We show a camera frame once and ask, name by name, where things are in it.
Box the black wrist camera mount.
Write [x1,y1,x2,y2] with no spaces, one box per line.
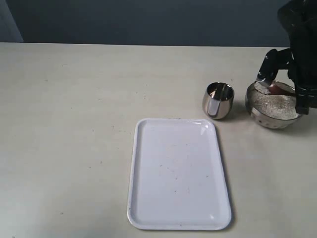
[256,48,293,88]

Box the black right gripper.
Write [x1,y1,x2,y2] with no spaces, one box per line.
[277,0,317,115]

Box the wide steel bowl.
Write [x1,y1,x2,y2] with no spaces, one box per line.
[245,82,302,129]

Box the small steel cup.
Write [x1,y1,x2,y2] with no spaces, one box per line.
[202,82,234,119]

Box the brown wooden spoon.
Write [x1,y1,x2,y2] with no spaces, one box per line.
[267,83,296,97]

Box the white rectangular plastic tray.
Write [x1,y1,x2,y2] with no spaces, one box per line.
[127,119,232,231]

